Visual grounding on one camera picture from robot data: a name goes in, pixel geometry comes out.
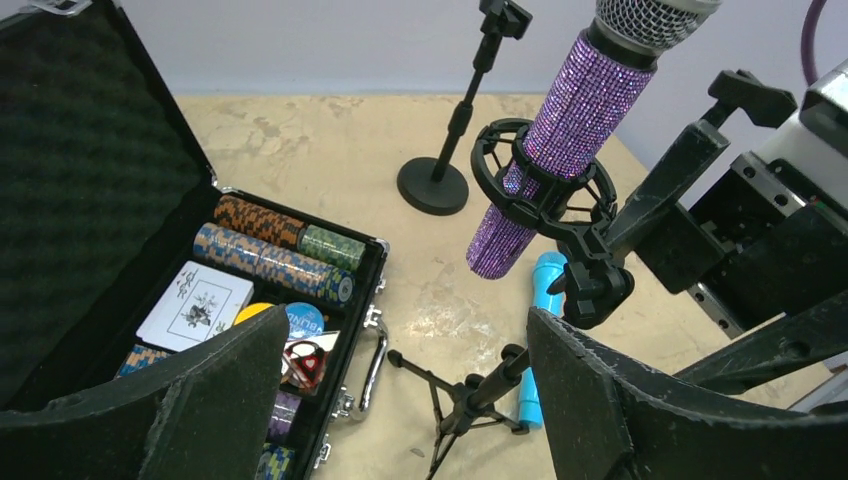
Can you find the green chip stack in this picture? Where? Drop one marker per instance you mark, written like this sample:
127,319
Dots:
331,247

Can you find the black poker chip case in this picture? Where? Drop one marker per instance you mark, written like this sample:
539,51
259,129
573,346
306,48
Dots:
103,188

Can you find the purple glitter microphone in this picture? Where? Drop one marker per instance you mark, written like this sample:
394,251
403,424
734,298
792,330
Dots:
608,67

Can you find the black round-base stand rear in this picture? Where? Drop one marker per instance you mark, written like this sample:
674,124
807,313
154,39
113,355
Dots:
432,185

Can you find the black tripod shock-mount stand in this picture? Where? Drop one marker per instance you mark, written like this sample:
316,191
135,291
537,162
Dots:
579,281

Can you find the white playing card deck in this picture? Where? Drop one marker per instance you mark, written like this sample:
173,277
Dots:
199,303

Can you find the black round-base stand right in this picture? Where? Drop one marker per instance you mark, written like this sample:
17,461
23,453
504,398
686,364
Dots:
765,106

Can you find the blue microphone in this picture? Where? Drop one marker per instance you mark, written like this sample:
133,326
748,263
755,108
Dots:
540,331

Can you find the blue tan chip row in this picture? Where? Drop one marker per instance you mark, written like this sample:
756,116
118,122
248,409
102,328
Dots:
274,264

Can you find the orange black chip row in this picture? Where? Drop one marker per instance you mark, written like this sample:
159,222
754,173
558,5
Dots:
259,222

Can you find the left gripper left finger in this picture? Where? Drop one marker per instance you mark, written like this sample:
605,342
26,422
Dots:
199,414

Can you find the yellow round chip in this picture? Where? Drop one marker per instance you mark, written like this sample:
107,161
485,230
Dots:
250,311

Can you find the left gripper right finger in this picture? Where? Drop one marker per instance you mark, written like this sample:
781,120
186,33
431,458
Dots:
609,416

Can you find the black round-base stand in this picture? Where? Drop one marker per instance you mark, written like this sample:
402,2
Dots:
765,106
432,185

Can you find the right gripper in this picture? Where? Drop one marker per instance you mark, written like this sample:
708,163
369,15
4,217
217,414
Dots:
770,243

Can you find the blue blind button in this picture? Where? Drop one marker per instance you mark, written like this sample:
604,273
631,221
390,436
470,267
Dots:
305,320

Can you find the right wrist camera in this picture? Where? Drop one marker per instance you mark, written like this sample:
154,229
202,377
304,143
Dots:
814,138

